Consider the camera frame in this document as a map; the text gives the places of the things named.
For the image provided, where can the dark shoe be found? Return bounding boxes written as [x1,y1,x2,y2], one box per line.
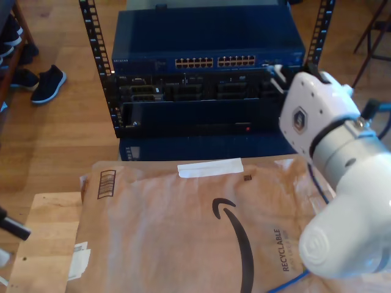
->
[18,43,40,65]

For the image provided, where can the black rack frame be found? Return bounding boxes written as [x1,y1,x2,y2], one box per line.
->
[78,0,337,138]

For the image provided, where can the wooden shoe rack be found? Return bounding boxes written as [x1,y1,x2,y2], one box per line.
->
[0,0,36,129]

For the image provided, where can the black rack server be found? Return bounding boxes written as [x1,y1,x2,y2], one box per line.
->
[114,70,287,103]

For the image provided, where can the blue network cable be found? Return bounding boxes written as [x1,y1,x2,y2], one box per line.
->
[267,97,391,293]

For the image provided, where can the blue network switch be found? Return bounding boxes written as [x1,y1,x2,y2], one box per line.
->
[111,5,307,74]

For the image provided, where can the dark blue flat device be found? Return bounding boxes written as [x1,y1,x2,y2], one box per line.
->
[118,136,302,162]

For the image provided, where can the dark sneaker white sole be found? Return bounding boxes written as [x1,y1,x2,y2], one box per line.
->
[30,63,67,105]
[10,68,40,92]
[0,13,24,46]

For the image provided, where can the brown paper mailer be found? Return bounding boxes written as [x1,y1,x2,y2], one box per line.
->
[68,153,367,293]

